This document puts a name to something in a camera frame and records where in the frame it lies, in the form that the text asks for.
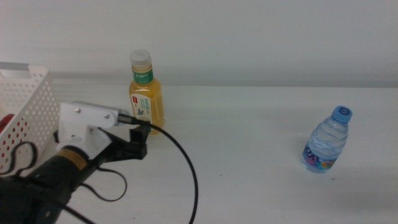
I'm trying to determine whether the yellow tea bottle green label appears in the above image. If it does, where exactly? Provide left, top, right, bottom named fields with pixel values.
left=128, top=49, right=165, bottom=135

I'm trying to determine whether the red cola can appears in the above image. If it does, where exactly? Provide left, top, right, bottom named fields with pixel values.
left=0, top=113, right=16, bottom=134

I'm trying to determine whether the small water bottle blue cap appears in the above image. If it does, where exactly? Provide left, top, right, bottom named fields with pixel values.
left=301, top=105, right=353, bottom=174

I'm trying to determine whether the white perforated plastic basket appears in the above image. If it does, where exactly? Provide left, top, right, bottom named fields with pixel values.
left=0, top=61, right=62, bottom=178

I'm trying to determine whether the thin black left gripper cable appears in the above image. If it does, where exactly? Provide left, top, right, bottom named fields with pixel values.
left=0, top=141, right=128, bottom=203

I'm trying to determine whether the thick black left camera cable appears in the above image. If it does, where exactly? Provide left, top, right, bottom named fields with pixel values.
left=62, top=113, right=199, bottom=224

